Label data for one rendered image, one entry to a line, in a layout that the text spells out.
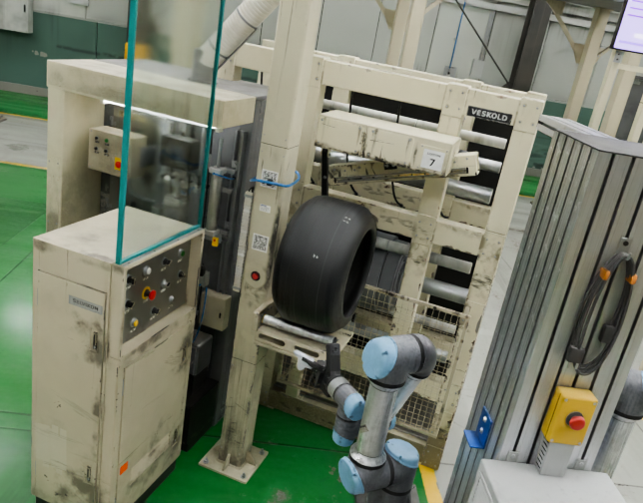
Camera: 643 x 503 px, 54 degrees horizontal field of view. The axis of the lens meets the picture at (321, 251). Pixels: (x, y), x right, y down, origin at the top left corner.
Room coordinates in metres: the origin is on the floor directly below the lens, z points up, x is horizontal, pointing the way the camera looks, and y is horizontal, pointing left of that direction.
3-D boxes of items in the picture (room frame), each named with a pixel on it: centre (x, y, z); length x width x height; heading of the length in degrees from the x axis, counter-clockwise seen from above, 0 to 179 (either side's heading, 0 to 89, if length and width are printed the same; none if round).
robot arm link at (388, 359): (1.63, -0.26, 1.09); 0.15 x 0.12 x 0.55; 121
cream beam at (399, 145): (2.84, -0.20, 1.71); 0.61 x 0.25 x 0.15; 73
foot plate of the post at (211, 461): (2.65, 0.25, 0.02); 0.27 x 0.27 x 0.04; 73
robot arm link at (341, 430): (1.77, -0.20, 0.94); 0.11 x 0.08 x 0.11; 121
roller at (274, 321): (2.46, 0.04, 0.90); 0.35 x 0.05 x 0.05; 73
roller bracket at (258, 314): (2.65, 0.17, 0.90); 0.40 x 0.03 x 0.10; 163
